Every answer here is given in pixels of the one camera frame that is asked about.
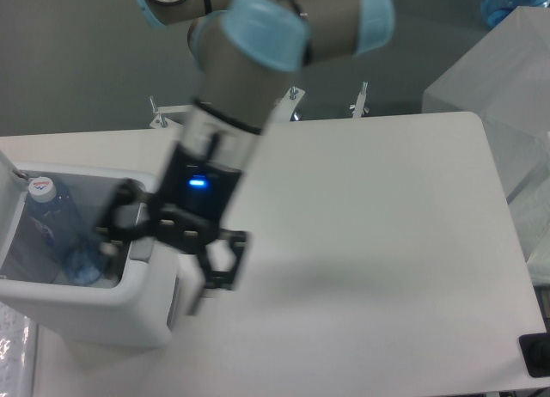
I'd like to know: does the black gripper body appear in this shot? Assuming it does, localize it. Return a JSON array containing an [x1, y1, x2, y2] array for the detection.
[[147, 144, 242, 254]]

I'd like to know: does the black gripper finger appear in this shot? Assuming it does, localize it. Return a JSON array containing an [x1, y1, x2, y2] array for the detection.
[[95, 178, 155, 268], [186, 229, 249, 316]]

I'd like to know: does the clear plastic water bottle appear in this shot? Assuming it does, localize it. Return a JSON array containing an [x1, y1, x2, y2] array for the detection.
[[27, 176, 106, 286]]

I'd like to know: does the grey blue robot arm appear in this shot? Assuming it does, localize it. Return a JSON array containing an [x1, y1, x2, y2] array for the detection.
[[95, 0, 395, 315]]

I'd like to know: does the white trash can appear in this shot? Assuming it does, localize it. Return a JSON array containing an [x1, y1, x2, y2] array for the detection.
[[1, 157, 180, 347]]

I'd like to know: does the clear plastic sheet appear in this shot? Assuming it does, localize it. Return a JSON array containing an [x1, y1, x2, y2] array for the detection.
[[1, 303, 38, 396]]

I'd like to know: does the black device at edge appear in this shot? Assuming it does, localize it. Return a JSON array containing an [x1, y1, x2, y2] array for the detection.
[[519, 333, 550, 378]]

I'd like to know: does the translucent plastic box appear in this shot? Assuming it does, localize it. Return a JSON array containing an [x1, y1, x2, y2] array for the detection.
[[421, 5, 550, 205]]

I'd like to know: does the white pedestal base bracket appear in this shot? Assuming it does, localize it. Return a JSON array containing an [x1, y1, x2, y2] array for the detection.
[[149, 82, 370, 129]]

